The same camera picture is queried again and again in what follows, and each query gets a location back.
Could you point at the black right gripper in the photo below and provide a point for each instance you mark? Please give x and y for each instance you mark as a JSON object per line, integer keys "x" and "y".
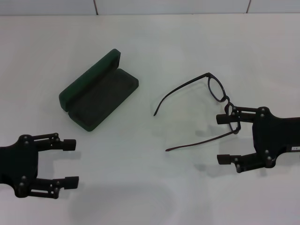
{"x": 274, "y": 136}

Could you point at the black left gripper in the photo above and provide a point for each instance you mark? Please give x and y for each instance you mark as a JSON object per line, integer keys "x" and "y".
{"x": 21, "y": 161}

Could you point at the black glasses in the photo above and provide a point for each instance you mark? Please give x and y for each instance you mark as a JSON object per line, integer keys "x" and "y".
{"x": 208, "y": 75}

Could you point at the green glasses case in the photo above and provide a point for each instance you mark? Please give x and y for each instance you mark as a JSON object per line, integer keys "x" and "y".
{"x": 100, "y": 103}

